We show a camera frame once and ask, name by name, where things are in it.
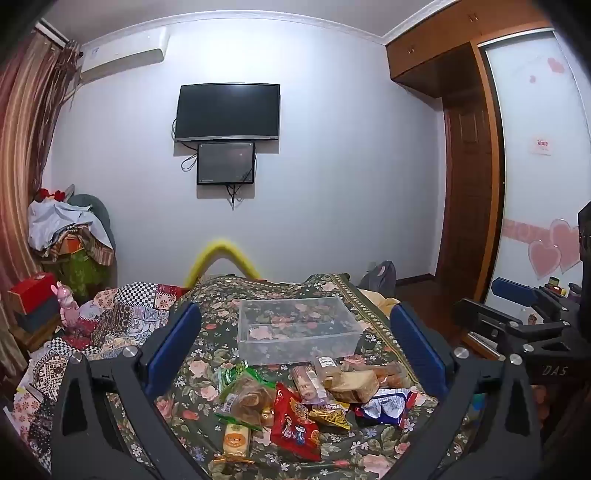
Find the red snack bag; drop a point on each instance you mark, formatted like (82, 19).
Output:
(293, 422)

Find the red artificial flowers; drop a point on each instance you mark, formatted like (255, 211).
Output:
(48, 194)

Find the wooden wardrobe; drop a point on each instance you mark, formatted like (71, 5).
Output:
(457, 138)

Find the grey bag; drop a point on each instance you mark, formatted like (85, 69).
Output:
(379, 277)

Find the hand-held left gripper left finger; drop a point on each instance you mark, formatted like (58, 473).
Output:
(178, 337)

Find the red box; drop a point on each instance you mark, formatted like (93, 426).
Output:
(32, 288)

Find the pink plush toy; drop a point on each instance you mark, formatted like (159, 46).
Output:
(69, 307)

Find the white cloth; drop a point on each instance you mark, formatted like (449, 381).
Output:
(60, 221)

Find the grey cushion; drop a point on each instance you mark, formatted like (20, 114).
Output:
(99, 214)

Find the white air conditioner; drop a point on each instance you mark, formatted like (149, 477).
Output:
(122, 55)

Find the pink heart stickers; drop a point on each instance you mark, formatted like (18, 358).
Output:
(554, 249)

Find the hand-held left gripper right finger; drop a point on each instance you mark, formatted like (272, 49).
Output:
(415, 342)

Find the clear brown cookie packet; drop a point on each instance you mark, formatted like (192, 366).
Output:
(249, 400)

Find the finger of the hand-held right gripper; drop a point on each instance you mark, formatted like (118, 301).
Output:
(512, 290)
(485, 318)

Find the floral bed blanket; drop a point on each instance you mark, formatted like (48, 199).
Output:
(258, 295)

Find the yellow snack packet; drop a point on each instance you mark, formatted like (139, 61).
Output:
(330, 417)

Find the small clear snack packet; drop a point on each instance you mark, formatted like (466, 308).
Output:
(328, 364)

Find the patchwork quilt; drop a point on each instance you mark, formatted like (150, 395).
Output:
(129, 304)

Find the black wall television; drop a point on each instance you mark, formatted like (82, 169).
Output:
(228, 110)

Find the yellow cloth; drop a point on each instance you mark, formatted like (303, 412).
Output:
(385, 304)

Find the red door sticker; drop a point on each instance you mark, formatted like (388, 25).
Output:
(541, 145)

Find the blue white snack packet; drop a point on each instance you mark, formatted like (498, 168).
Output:
(385, 406)

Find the small orange pastry packet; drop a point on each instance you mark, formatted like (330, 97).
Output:
(236, 441)

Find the dark box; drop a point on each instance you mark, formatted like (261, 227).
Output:
(36, 316)

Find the white sliding door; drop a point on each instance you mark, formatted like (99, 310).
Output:
(540, 161)

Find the orange sausage snack packet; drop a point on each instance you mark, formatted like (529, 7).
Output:
(383, 369)

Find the small black wall monitor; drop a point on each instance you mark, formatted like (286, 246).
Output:
(226, 162)

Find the clear plastic storage container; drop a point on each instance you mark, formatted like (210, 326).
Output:
(300, 330)

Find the yellow foam tube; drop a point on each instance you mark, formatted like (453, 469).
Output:
(221, 256)

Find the sliced bread packet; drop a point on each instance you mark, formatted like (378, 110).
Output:
(353, 385)

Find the striped brown curtain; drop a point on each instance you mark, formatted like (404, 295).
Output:
(27, 152)

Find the green pea snack packet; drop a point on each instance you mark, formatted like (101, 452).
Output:
(231, 374)

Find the round biscuit sleeve packet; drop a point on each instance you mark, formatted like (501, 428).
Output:
(304, 383)

